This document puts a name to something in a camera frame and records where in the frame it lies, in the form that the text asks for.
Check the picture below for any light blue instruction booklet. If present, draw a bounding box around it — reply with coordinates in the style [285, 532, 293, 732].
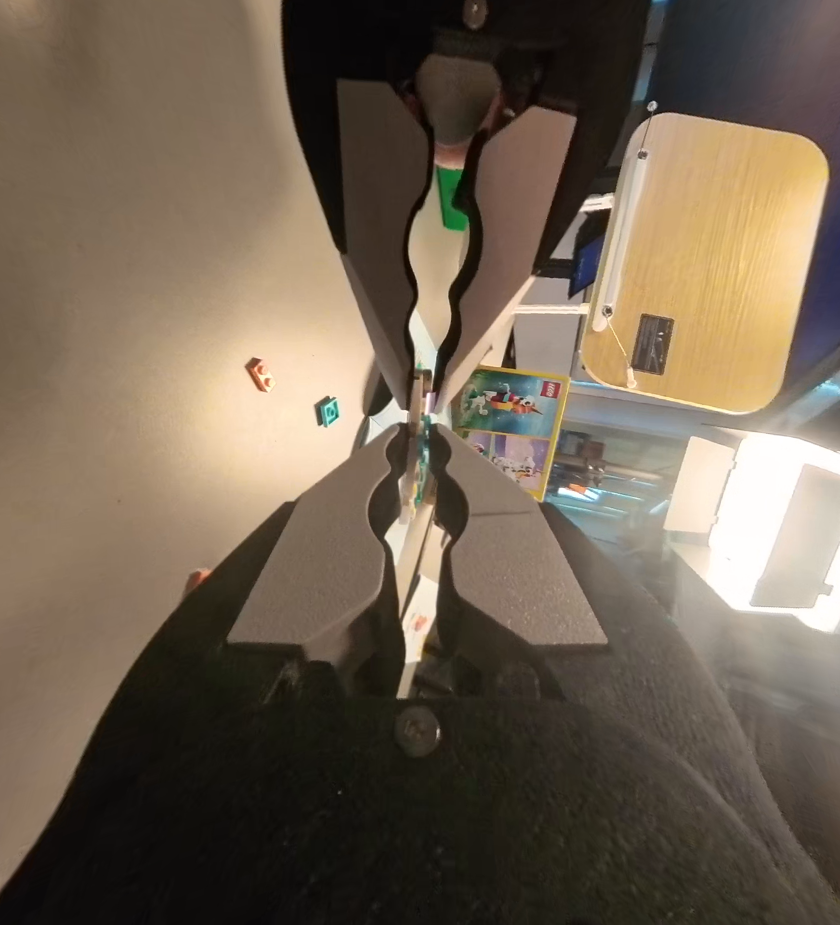
[391, 506, 441, 700]

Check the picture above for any wooden-top white tilting stand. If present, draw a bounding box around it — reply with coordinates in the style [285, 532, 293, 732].
[510, 101, 830, 416]

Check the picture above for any small blue box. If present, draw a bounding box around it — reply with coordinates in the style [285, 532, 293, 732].
[568, 235, 603, 299]

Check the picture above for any bright white light panel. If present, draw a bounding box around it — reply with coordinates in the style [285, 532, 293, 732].
[662, 432, 840, 635]

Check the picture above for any round cream lego plate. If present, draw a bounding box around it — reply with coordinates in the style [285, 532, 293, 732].
[398, 369, 437, 523]

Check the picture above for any green plastic bin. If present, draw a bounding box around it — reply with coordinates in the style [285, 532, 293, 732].
[434, 165, 473, 232]

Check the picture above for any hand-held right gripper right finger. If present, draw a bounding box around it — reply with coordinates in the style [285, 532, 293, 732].
[427, 425, 609, 682]

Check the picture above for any colourful lego set box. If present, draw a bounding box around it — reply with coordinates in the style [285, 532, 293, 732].
[452, 365, 573, 504]

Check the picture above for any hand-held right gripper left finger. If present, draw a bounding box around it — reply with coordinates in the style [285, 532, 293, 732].
[226, 423, 412, 684]

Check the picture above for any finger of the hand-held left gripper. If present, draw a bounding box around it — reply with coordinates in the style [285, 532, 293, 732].
[335, 78, 437, 414]
[436, 107, 578, 407]

